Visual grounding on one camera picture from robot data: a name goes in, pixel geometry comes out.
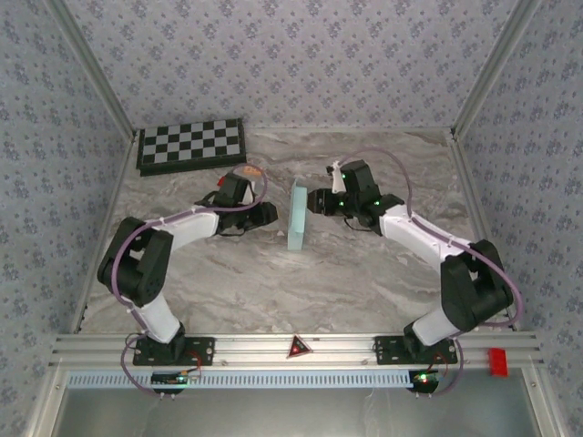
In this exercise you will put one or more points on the grey metal lower panel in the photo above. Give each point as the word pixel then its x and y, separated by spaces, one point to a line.
pixel 296 414

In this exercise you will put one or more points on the aluminium frame post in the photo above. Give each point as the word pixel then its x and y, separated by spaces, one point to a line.
pixel 93 68
pixel 492 68

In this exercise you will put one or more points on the aluminium table back rail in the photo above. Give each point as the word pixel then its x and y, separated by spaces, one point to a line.
pixel 346 130

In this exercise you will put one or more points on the aluminium table side rail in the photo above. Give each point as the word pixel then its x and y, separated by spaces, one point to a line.
pixel 474 200
pixel 108 214

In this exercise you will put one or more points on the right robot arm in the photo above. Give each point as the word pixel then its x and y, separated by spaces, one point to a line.
pixel 473 287

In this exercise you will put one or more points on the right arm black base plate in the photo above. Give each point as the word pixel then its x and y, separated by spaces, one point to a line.
pixel 387 350

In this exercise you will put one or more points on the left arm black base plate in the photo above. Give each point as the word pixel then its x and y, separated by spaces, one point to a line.
pixel 200 350

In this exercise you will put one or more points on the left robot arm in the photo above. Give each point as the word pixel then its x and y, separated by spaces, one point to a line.
pixel 136 264

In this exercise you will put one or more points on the red black triangle marker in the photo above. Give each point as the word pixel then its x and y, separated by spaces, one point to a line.
pixel 298 349

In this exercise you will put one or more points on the black grey chessboard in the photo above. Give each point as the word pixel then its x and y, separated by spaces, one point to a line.
pixel 191 141

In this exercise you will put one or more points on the small orange tile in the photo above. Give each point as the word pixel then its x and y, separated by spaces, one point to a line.
pixel 252 171

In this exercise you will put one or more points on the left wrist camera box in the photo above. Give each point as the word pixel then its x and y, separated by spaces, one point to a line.
pixel 249 193

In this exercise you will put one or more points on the red clamp block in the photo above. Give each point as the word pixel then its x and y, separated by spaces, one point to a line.
pixel 498 362

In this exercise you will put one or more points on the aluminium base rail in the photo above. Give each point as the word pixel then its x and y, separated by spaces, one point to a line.
pixel 255 348

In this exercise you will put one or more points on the light blue paper box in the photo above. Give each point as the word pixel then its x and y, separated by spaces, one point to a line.
pixel 297 218

